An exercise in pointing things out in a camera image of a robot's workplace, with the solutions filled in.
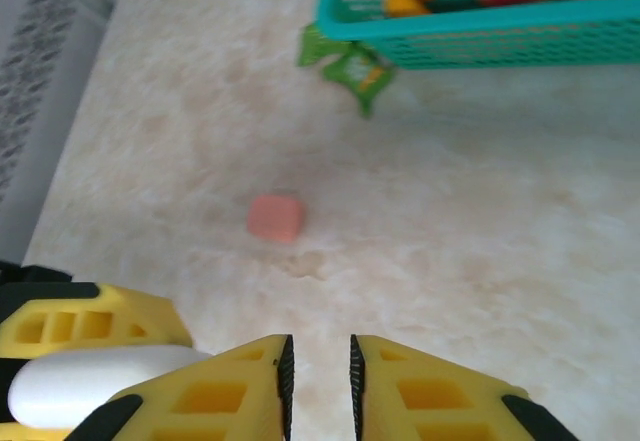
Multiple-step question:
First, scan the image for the green snack packet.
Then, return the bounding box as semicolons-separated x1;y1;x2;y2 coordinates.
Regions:
297;25;351;70
322;48;396;118

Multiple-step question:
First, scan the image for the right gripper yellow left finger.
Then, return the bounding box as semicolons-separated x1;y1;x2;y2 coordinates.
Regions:
74;334;295;441

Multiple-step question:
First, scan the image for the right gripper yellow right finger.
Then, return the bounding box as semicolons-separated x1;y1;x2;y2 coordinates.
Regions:
349;334;576;441

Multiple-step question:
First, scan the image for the teal plastic mesh basket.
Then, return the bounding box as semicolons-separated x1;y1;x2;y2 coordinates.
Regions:
313;0;640;71

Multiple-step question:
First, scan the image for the pink earbud charging case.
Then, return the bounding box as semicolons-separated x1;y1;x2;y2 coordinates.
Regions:
246;194;306;245

